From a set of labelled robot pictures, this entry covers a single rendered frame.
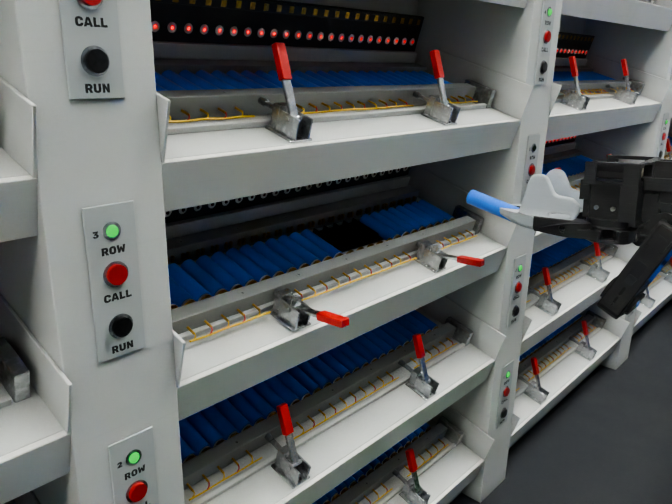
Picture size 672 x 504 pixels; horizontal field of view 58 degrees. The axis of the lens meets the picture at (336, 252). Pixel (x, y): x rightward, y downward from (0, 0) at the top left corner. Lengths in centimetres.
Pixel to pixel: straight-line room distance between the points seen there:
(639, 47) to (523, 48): 70
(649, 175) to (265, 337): 41
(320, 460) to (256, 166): 39
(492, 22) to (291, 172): 49
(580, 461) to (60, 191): 116
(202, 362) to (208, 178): 17
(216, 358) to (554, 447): 95
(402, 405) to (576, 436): 64
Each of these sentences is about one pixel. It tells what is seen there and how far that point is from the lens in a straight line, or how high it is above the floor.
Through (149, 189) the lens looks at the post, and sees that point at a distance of 49.
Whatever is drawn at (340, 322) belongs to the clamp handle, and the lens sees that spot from 60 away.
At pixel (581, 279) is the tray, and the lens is 148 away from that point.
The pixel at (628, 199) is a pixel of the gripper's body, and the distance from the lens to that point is 65.
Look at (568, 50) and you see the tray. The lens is 153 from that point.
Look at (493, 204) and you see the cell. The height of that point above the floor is 61.
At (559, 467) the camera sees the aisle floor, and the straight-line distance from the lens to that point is 135.
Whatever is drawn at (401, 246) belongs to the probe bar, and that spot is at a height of 52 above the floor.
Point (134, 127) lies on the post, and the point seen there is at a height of 71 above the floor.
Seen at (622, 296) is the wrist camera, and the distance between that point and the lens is 68.
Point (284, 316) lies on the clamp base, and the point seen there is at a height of 50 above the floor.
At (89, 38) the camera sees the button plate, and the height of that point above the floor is 77.
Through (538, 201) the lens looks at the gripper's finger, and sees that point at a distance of 69.
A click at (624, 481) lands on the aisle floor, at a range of 137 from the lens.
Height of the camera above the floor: 76
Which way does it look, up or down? 17 degrees down
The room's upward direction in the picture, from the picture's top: 1 degrees clockwise
